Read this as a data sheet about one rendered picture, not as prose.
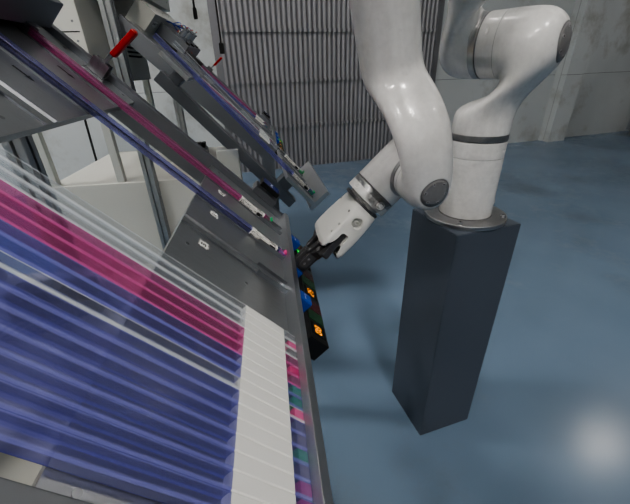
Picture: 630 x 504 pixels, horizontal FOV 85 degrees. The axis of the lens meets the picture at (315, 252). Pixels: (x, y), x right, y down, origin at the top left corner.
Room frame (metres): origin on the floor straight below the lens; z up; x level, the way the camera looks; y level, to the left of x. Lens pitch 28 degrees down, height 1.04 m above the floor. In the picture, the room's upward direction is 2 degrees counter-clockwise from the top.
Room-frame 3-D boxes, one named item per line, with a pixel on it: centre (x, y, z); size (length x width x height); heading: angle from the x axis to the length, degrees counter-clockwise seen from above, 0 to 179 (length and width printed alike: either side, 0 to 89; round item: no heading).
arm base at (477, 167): (0.80, -0.37, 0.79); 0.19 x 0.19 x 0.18
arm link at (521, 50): (0.77, -0.40, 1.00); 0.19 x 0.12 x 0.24; 42
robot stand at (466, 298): (0.80, -0.37, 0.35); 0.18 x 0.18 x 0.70; 17
